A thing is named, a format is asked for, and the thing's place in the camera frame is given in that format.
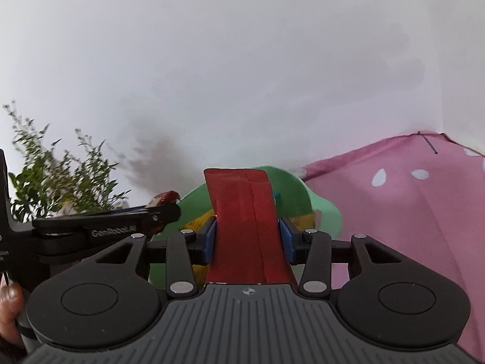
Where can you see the brown foil candy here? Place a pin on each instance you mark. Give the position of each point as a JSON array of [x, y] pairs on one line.
[[166, 198]]

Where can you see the pink tablecloth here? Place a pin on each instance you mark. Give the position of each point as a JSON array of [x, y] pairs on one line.
[[398, 216]]

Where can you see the green plant in white pot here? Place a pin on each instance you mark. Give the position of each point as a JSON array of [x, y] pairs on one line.
[[91, 182]]

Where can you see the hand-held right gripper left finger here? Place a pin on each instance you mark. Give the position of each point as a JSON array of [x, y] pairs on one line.
[[209, 242]]

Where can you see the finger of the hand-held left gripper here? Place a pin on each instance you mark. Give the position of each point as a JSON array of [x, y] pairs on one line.
[[121, 223]]

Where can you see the person's left hand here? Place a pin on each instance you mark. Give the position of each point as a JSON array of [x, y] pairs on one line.
[[11, 303]]

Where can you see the green plastic bowl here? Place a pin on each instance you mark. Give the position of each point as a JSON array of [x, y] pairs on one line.
[[299, 197]]

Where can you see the red snack packet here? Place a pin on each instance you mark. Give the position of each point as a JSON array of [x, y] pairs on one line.
[[246, 235]]

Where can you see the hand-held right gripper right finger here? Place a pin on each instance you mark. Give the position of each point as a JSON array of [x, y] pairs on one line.
[[287, 242]]

